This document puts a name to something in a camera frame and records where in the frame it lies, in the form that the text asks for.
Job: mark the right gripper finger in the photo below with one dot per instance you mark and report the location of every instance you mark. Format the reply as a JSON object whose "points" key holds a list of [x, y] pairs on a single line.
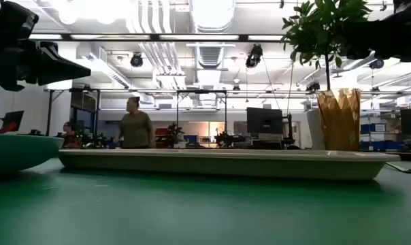
{"points": [[358, 41]]}

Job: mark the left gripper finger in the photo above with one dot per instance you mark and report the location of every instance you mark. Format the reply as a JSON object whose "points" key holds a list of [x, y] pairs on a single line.
{"points": [[49, 48], [61, 71]]}

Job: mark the green round plate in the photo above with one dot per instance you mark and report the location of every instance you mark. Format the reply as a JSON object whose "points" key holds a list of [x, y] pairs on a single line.
{"points": [[18, 151]]}

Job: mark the beige rectangular tray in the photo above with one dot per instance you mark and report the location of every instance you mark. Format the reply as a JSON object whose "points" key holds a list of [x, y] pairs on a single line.
{"points": [[226, 165]]}

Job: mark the green leafy plant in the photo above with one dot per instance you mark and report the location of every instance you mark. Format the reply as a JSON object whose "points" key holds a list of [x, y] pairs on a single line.
{"points": [[319, 30]]}

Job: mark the black laptop screen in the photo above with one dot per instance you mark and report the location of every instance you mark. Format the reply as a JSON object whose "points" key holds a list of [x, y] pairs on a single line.
{"points": [[12, 119]]}

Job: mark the seated person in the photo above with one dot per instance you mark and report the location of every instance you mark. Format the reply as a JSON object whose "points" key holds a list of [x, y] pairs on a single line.
{"points": [[70, 136]]}

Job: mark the round black ceiling fixture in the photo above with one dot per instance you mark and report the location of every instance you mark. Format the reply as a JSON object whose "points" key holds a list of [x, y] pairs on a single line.
{"points": [[136, 60]]}

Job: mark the amber faceted plant vase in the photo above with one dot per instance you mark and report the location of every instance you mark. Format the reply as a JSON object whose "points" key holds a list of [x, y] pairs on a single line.
{"points": [[340, 120]]}

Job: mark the standing person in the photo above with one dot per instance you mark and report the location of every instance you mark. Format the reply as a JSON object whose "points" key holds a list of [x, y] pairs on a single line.
{"points": [[135, 129]]}

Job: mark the black ceiling spotlight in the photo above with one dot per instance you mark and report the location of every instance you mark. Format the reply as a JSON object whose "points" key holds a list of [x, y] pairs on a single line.
{"points": [[254, 56]]}

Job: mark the blue storage bins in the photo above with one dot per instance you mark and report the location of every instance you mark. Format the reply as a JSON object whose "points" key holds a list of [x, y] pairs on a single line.
{"points": [[382, 144]]}

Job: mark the small potted background plant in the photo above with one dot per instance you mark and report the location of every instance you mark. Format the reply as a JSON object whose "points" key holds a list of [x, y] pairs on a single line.
{"points": [[175, 134]]}

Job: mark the overhead frame light bar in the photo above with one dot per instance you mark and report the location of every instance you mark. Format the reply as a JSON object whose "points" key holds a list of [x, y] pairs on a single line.
{"points": [[158, 37]]}

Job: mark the black metal frame stand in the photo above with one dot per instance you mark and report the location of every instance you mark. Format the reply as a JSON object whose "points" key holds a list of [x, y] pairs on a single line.
{"points": [[201, 92]]}

